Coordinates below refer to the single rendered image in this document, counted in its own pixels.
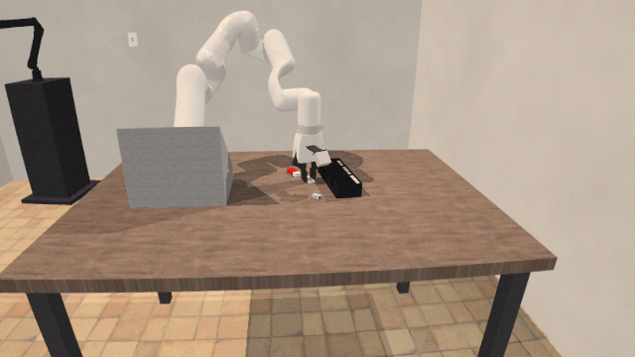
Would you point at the red and white eraser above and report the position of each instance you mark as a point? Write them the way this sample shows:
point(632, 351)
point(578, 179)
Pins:
point(293, 172)

